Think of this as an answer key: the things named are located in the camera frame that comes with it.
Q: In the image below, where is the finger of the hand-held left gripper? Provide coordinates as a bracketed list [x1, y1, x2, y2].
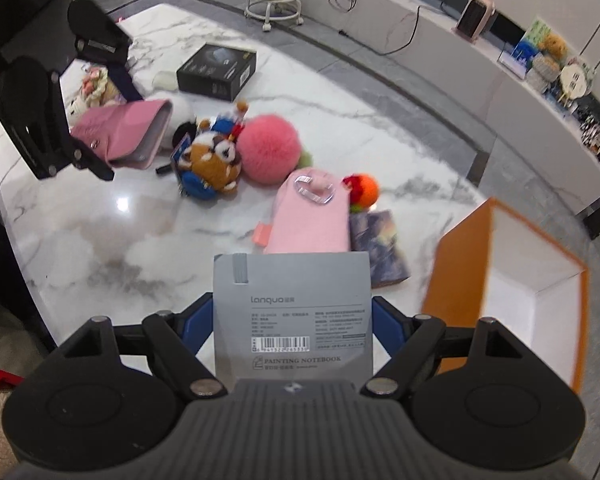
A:
[69, 0, 144, 102]
[0, 57, 115, 182]

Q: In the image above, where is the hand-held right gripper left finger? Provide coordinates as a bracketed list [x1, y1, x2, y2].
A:
[62, 296, 228, 401]

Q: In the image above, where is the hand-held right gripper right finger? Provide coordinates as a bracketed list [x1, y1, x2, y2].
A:
[360, 296, 523, 401]

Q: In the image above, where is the pink wallet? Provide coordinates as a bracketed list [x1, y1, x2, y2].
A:
[70, 99, 174, 170]

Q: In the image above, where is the orange box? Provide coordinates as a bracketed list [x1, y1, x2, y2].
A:
[421, 197, 591, 393]

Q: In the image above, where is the black box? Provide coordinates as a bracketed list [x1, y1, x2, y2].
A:
[176, 43, 257, 102]

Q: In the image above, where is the grey notebook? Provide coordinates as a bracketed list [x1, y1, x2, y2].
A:
[213, 252, 373, 393]

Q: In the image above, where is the raccoon plush toy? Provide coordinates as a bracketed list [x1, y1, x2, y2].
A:
[171, 129, 244, 202]

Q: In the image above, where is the white bunny plush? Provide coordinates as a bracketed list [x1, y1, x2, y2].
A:
[67, 66, 126, 123]

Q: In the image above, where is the white and black plush toy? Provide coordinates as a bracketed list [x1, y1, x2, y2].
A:
[169, 94, 199, 148]

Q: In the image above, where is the purple booklet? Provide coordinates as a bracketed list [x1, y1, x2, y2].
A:
[349, 209, 411, 288]

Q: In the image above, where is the blue and red plush doll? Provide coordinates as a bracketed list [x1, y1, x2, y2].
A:
[197, 101, 251, 141]

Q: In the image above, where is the pink pouch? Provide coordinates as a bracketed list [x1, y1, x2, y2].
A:
[254, 169, 352, 255]

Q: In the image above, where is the multicoloured pom-pom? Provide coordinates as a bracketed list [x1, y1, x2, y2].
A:
[341, 173, 381, 211]

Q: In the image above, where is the pink fluffy ball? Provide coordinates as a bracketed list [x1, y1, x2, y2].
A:
[236, 114, 303, 181]

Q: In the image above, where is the pink heater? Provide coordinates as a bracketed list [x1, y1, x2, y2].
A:
[455, 0, 498, 42]

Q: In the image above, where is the brown teddy bear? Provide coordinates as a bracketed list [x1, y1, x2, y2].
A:
[539, 34, 570, 60]

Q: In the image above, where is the black heater cable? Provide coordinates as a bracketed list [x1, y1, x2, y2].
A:
[337, 4, 463, 57]

